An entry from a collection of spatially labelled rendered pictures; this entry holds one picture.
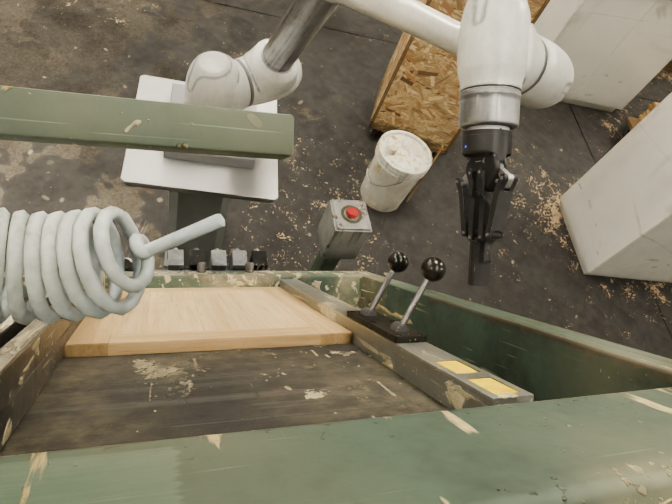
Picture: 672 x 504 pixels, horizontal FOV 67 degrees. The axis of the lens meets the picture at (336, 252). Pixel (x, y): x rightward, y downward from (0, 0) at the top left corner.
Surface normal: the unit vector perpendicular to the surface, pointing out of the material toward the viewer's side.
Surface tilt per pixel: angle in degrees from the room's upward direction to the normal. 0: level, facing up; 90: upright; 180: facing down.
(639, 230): 90
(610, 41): 90
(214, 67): 9
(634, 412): 55
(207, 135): 35
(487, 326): 90
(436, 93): 90
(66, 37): 0
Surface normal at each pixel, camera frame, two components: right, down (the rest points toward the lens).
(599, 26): 0.07, 0.85
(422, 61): -0.21, 0.79
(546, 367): -0.95, -0.01
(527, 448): 0.04, -1.00
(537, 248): 0.29, -0.52
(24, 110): 0.32, 0.07
